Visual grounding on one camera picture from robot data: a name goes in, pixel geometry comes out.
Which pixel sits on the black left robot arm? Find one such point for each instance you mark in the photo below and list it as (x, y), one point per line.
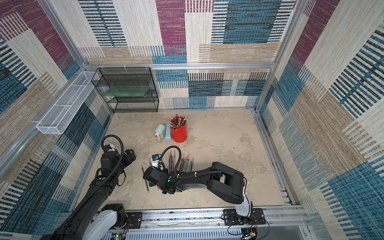
(105, 181)

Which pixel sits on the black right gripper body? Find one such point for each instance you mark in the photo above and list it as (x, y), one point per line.
(150, 177)

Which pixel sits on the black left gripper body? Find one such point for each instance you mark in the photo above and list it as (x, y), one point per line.
(124, 162)

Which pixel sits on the white wire mesh basket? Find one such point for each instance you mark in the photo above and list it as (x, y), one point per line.
(60, 115)

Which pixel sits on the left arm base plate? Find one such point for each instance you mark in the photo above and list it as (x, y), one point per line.
(133, 220)

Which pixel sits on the dark blue pencil clear cap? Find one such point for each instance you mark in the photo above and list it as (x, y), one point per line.
(183, 169)

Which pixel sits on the green board on shelf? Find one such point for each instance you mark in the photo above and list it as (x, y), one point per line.
(126, 92)

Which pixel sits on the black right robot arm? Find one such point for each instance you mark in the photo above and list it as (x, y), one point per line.
(226, 183)

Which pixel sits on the black wire mesh shelf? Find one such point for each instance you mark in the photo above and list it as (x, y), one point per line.
(106, 78)

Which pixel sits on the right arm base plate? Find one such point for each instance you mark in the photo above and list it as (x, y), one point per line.
(231, 217)

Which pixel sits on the red pencil holder cup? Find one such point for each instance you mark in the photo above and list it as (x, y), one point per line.
(178, 126)

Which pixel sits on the light blue eraser box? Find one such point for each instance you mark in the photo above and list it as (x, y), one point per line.
(168, 137)

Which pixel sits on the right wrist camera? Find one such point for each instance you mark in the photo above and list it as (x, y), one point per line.
(156, 161)

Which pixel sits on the black striped pencil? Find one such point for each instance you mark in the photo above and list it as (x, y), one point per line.
(146, 182)

